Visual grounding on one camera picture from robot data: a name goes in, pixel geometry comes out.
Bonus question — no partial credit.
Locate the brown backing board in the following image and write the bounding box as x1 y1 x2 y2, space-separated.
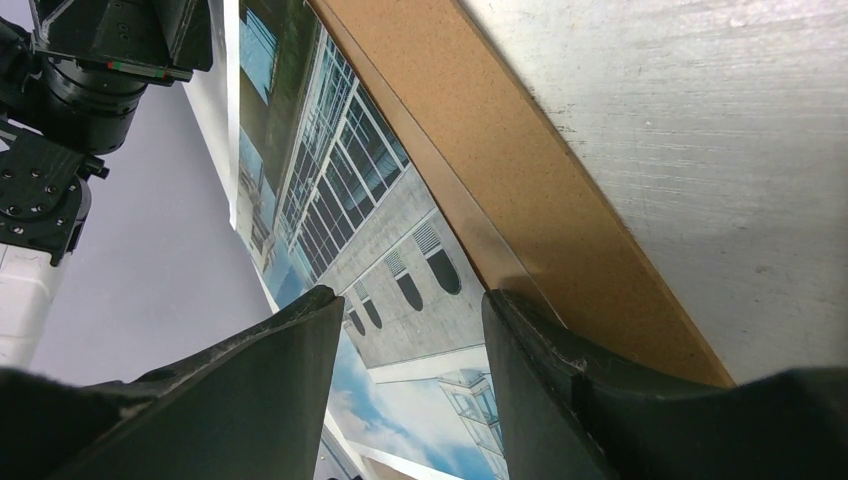
313 1 733 387

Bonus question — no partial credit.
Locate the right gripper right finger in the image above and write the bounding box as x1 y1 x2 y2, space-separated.
482 290 847 479

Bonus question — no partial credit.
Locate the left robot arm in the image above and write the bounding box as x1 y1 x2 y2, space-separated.
1 0 213 369

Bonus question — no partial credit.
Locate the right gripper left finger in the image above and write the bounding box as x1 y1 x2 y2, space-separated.
1 286 344 479

